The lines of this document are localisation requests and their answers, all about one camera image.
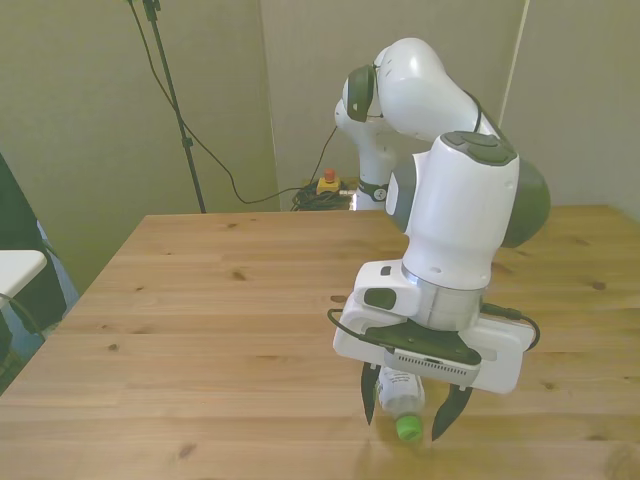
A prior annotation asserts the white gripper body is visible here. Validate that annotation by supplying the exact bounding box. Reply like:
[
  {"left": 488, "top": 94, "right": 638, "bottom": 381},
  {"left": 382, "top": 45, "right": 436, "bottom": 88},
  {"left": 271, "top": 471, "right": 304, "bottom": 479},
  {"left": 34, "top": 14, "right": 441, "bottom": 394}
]
[{"left": 332, "top": 303, "right": 527, "bottom": 397}]

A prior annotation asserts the yellow emergency stop button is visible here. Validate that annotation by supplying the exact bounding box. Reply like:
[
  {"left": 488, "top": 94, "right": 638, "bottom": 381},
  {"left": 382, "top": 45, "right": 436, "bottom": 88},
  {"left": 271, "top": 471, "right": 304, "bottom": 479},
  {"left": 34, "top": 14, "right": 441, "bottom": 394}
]
[{"left": 317, "top": 168, "right": 343, "bottom": 197}]

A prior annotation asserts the clear bottle with green cap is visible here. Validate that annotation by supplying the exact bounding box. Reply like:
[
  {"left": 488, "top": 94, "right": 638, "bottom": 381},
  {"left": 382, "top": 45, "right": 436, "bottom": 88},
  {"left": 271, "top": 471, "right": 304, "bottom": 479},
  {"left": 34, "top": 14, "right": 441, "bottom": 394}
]
[{"left": 374, "top": 364, "right": 426, "bottom": 444}]

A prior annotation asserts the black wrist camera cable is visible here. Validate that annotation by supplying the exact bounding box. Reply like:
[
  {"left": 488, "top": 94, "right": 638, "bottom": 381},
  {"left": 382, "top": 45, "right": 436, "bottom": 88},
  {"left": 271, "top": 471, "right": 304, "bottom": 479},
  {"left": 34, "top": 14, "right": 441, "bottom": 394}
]
[{"left": 327, "top": 301, "right": 542, "bottom": 354}]

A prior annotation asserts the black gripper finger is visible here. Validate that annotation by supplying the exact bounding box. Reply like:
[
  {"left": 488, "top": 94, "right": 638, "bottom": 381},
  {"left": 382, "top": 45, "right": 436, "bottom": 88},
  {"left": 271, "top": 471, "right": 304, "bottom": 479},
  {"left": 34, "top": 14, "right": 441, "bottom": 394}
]
[
  {"left": 430, "top": 383, "right": 472, "bottom": 443},
  {"left": 360, "top": 362, "right": 380, "bottom": 427}
]

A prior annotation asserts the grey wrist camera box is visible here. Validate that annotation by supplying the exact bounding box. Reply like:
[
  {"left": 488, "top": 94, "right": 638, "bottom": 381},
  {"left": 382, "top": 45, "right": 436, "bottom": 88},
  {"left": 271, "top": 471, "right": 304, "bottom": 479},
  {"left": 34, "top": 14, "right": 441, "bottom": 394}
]
[{"left": 383, "top": 349, "right": 482, "bottom": 390}]

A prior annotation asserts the black tripod stand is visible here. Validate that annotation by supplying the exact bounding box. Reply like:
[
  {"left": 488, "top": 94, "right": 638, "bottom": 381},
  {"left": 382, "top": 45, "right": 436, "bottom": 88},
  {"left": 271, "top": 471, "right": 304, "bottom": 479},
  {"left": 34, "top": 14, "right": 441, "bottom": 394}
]
[{"left": 142, "top": 0, "right": 208, "bottom": 215}]

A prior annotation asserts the black cable on stand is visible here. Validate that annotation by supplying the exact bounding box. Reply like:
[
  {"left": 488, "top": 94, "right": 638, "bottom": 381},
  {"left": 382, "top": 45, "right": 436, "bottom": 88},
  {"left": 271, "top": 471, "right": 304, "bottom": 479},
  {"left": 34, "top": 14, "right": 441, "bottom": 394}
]
[{"left": 124, "top": 0, "right": 301, "bottom": 205}]

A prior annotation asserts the black coiled cable bundle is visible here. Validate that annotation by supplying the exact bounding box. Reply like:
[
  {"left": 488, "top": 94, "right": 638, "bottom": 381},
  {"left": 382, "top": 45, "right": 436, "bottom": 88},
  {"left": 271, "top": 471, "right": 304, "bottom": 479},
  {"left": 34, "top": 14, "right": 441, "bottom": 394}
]
[{"left": 291, "top": 182, "right": 357, "bottom": 214}]

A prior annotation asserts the white side table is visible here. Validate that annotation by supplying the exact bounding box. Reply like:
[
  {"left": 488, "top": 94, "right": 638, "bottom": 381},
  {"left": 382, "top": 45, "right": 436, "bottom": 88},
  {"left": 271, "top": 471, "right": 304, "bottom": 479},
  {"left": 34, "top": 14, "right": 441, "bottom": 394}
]
[{"left": 0, "top": 249, "right": 48, "bottom": 297}]

